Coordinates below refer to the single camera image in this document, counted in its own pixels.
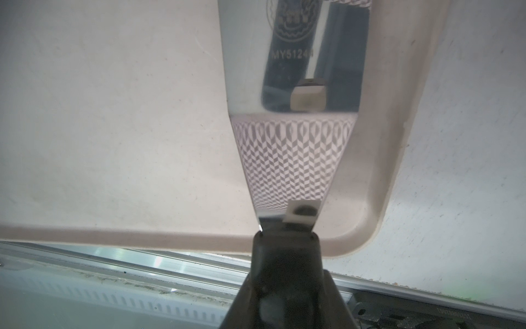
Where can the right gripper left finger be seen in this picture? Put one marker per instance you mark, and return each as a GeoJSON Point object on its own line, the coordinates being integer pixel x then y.
{"type": "Point", "coordinates": [243, 311]}

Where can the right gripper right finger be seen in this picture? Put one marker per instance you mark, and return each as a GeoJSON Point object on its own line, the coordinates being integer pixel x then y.
{"type": "Point", "coordinates": [335, 313]}

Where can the beige plastic tray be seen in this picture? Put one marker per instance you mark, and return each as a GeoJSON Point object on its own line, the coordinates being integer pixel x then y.
{"type": "Point", "coordinates": [114, 124]}

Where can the black handled metal scraper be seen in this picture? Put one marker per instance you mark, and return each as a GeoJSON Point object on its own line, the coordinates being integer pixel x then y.
{"type": "Point", "coordinates": [293, 77]}

